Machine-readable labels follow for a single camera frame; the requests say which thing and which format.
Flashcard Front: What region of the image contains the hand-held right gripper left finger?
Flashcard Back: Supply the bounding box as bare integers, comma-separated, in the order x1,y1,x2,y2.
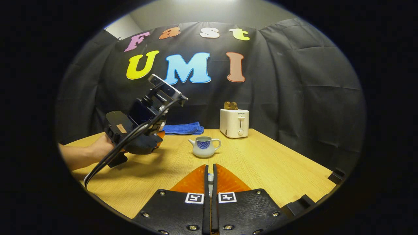
132,164,210,235

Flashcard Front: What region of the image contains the thin black cable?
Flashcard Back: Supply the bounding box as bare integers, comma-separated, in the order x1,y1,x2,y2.
84,97,183,188

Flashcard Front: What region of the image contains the thick black cable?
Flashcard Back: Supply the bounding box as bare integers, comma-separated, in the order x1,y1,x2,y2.
84,104,170,188

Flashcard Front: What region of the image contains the blue towel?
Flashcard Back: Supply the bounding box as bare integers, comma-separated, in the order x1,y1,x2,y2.
162,122,204,135

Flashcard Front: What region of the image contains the white blue-patterned teacup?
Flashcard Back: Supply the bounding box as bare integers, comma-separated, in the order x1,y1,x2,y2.
188,136,222,159

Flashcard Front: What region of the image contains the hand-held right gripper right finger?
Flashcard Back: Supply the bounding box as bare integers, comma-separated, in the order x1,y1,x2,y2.
212,163,289,235

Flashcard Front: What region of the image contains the white toaster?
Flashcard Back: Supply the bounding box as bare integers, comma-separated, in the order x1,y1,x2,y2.
219,109,249,139

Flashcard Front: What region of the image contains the black block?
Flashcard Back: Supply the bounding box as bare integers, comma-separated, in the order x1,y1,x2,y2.
328,168,346,185
281,195,315,219

